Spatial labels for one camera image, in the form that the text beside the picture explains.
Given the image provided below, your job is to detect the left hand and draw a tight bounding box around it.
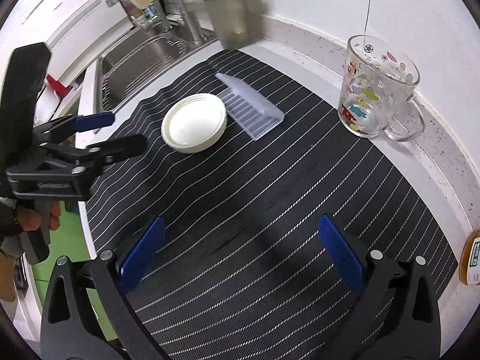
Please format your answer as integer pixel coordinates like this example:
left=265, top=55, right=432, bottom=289
left=16, top=202, right=61, bottom=232

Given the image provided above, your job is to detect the brown labelled jar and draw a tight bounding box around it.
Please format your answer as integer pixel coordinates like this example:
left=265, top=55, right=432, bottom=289
left=459, top=230, right=480, bottom=286

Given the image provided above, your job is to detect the white round plate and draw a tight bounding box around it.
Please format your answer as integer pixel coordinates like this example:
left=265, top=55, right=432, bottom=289
left=161, top=94, right=227, bottom=155

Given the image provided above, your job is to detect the stainless steel sink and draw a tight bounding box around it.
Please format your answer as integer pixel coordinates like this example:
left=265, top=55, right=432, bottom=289
left=94, top=25, right=217, bottom=113

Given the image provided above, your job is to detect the black striped table mat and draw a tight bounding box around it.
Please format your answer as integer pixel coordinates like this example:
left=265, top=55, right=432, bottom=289
left=86, top=50, right=457, bottom=359

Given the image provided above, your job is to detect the printed glass mug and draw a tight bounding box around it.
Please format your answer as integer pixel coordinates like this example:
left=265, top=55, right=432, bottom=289
left=337, top=35, right=425, bottom=142

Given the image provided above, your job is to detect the grey lidded jug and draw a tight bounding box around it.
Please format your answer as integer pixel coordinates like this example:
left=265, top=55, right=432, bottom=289
left=201, top=0, right=270, bottom=50

